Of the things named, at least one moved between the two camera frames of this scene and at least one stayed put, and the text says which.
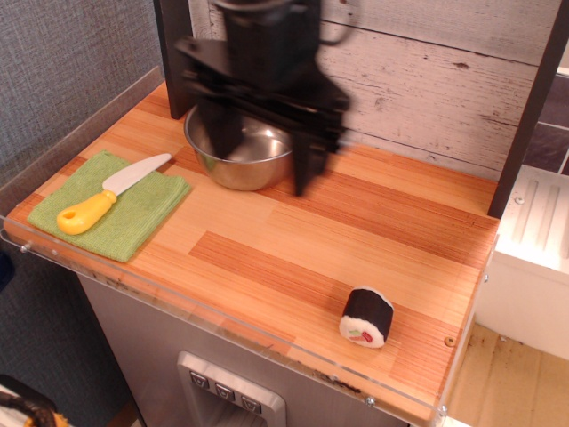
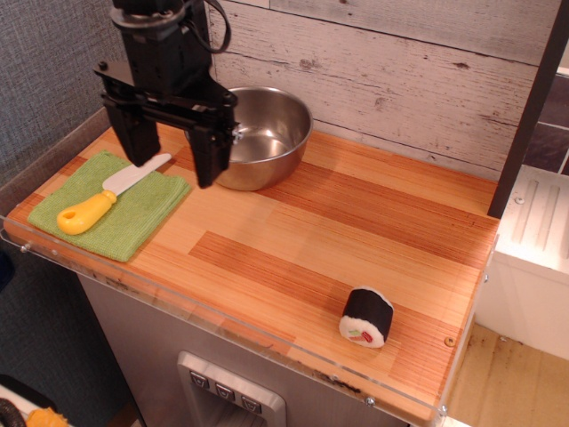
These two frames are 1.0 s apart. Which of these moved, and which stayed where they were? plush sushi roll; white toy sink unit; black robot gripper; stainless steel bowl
Moved: black robot gripper
Stayed: stainless steel bowl; plush sushi roll; white toy sink unit
